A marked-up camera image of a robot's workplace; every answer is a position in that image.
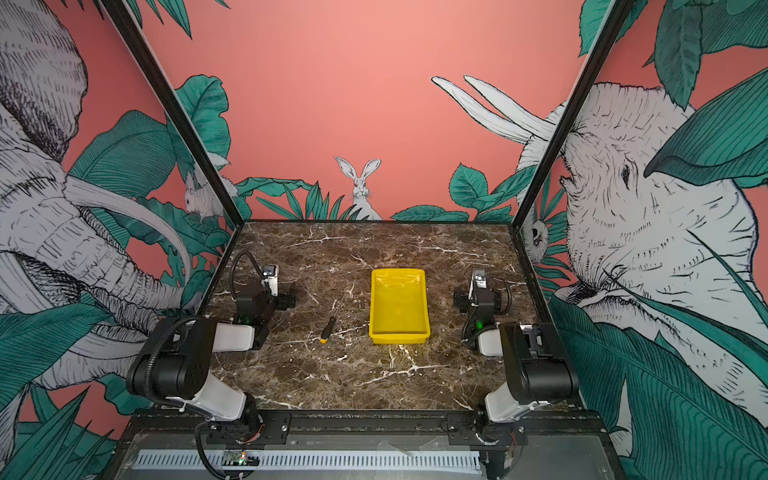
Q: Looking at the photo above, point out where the black yellow handled screwdriver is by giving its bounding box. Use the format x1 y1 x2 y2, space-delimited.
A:
319 299 343 344

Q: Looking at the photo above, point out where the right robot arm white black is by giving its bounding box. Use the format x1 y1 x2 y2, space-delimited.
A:
448 286 579 448

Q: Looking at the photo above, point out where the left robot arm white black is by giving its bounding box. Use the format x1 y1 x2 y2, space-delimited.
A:
126 287 297 445

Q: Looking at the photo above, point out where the yellow plastic bin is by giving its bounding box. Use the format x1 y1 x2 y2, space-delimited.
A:
369 268 431 345

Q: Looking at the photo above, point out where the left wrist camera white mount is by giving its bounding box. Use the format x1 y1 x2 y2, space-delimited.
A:
261 265 279 297

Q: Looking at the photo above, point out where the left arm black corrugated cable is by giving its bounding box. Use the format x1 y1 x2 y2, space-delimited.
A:
229 250 266 301

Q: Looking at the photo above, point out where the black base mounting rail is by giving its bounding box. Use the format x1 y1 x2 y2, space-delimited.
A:
118 409 611 450

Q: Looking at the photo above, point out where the white slotted cable duct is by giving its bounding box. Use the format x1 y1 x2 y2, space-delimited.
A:
130 449 483 473

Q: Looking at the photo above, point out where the left black frame post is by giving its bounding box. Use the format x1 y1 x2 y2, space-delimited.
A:
101 0 245 228

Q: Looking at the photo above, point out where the black frame post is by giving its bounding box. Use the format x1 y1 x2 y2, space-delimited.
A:
101 0 245 228
512 0 634 231

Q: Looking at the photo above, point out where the right black frame post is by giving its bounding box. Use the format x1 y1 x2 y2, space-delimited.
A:
512 0 634 231

